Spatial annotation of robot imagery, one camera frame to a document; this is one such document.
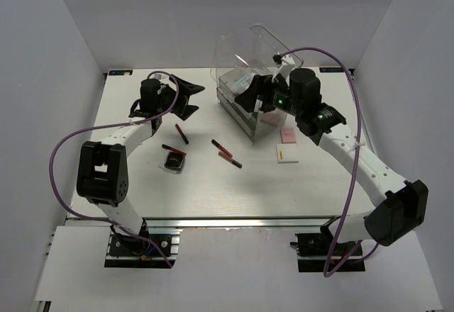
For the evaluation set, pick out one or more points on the blue table label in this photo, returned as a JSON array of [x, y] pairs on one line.
[[331, 70], [120, 72]]

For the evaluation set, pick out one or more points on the red lip gloss black cap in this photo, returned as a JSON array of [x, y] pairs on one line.
[[221, 148]]

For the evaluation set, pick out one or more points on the clear packet blue label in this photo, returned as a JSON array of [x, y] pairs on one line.
[[239, 86]]

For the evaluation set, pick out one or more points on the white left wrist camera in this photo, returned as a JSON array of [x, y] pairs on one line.
[[160, 77]]

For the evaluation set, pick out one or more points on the white box yellow label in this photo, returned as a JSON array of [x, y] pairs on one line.
[[287, 153]]

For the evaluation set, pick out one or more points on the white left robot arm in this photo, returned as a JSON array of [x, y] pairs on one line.
[[102, 177]]

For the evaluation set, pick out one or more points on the red lip gloss tube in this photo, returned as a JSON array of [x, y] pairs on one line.
[[230, 160]]

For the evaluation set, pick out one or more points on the short red lip pencil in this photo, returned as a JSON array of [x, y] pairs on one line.
[[167, 147]]

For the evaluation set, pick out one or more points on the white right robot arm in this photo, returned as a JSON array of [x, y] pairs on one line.
[[399, 205]]

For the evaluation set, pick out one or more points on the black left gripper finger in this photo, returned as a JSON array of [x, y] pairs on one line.
[[185, 111], [187, 88]]

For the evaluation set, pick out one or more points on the blue table label left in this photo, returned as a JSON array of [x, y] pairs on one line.
[[120, 72]]

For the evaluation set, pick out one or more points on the pink makeup box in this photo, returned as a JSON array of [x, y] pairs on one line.
[[288, 136]]

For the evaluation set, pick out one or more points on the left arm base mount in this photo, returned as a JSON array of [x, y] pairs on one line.
[[125, 251]]

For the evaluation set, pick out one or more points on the aluminium table edge rail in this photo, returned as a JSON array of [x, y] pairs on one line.
[[237, 222]]

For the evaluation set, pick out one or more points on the clear acrylic makeup organizer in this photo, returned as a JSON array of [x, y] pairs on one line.
[[238, 58]]

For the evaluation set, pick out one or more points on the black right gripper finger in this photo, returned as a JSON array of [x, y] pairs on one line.
[[255, 91], [279, 83]]

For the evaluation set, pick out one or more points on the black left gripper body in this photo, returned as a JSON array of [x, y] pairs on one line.
[[168, 97]]

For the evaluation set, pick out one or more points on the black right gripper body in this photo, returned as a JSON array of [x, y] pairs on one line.
[[279, 99]]

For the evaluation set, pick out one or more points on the black square compact case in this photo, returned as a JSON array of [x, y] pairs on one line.
[[174, 161]]

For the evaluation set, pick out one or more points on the blue table label right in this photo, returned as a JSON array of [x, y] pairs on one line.
[[331, 70]]

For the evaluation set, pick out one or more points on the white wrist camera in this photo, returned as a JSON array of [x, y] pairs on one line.
[[285, 64], [160, 77]]

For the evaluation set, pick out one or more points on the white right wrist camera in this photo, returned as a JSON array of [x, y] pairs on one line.
[[285, 64]]

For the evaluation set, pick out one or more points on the dark red lipstick tube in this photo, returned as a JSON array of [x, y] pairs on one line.
[[180, 131]]

